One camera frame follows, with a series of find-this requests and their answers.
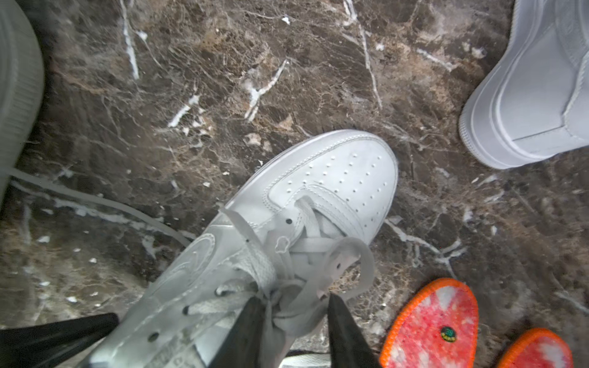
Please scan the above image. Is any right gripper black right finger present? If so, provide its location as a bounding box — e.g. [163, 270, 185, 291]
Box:
[328, 294, 381, 368]

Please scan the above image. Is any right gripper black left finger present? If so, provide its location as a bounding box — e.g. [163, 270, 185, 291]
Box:
[208, 297, 265, 368]

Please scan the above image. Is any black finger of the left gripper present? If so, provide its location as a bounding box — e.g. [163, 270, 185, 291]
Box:
[1, 313, 120, 367]

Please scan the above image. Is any red orange insole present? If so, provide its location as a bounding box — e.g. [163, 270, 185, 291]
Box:
[380, 278, 479, 367]

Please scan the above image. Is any white sneaker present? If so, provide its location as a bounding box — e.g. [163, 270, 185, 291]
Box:
[459, 0, 588, 170]
[81, 130, 398, 367]

